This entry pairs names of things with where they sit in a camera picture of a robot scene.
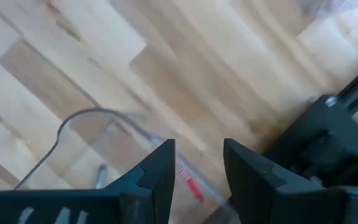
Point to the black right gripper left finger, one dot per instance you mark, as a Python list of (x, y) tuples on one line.
[(73, 205)]

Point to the small red bead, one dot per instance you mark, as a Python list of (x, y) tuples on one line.
[(194, 186)]

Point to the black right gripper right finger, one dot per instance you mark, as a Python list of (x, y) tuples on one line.
[(275, 202)]

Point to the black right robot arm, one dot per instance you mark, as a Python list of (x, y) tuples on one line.
[(322, 140)]

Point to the clear plastic bin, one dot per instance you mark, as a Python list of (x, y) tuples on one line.
[(89, 146)]

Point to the grey crayon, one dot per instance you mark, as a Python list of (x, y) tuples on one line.
[(100, 177)]

